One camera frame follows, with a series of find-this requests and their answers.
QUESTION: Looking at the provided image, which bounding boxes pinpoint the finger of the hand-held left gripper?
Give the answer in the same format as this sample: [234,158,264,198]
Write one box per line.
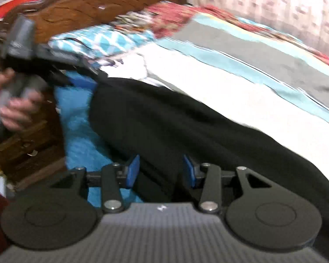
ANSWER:
[47,71,97,91]
[37,45,108,78]

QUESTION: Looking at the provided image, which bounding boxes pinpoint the multicolour floral scarf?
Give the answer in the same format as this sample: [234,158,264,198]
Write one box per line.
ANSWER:
[112,10,155,32]

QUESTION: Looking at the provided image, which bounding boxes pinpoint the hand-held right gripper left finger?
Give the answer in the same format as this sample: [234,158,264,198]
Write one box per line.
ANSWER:
[51,155,140,213]

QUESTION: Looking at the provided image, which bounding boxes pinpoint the patterned teal grey bedsheet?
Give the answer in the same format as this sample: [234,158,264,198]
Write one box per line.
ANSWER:
[53,14,329,206]

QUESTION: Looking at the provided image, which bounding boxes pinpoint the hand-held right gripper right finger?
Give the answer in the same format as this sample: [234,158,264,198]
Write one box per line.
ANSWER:
[182,155,273,213]

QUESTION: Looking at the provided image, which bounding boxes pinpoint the teal white patterned pillow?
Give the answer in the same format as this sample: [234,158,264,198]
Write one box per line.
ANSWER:
[48,24,157,61]

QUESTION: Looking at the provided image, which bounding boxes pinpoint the red floral blanket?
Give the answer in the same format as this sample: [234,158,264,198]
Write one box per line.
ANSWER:
[145,2,329,74]

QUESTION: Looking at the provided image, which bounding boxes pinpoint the floral beige curtain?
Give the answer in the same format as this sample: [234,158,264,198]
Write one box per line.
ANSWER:
[189,0,329,67]

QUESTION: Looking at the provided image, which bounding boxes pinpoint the black pants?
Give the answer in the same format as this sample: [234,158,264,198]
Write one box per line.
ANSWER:
[89,77,329,242]

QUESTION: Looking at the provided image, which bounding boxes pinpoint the person's left hand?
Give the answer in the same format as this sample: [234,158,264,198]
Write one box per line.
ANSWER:
[0,68,45,138]

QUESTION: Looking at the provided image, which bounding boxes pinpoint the carved wooden headboard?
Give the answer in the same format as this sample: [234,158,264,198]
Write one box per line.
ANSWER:
[0,0,193,45]

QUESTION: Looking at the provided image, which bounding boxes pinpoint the dark wooden bedside cabinet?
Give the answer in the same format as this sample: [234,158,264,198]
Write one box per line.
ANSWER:
[0,88,70,193]

